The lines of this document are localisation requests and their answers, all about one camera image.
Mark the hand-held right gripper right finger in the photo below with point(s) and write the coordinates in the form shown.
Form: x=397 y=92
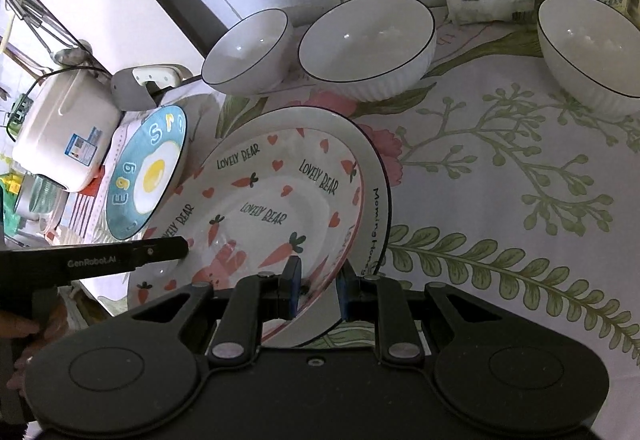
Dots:
x=346 y=294

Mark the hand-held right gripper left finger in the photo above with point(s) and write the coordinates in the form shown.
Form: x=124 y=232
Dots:
x=292 y=287

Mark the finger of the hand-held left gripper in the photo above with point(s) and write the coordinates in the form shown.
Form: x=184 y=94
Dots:
x=160 y=250

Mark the carrot print plate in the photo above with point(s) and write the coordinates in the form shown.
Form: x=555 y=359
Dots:
x=260 y=200

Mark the black-rimmed white plate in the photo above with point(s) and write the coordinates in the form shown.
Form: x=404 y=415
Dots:
x=372 y=180

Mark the white plate with black rim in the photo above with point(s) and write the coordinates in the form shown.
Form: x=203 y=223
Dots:
x=245 y=45

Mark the person's left hand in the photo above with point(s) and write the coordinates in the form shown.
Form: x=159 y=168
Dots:
x=20 y=324

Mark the clear glass bowl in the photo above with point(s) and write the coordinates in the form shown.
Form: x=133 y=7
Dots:
x=42 y=197

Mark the green plastic container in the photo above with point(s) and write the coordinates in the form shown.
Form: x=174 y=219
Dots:
x=10 y=190

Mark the white rice cooker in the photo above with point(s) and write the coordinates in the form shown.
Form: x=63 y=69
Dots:
x=60 y=120

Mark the floral tablecloth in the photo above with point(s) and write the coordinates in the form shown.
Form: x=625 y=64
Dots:
x=500 y=220

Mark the metal ladle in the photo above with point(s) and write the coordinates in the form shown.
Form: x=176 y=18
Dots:
x=70 y=55
x=22 y=3

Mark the large ribbed white bowl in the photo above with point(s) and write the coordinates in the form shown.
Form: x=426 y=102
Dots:
x=365 y=35
x=580 y=45

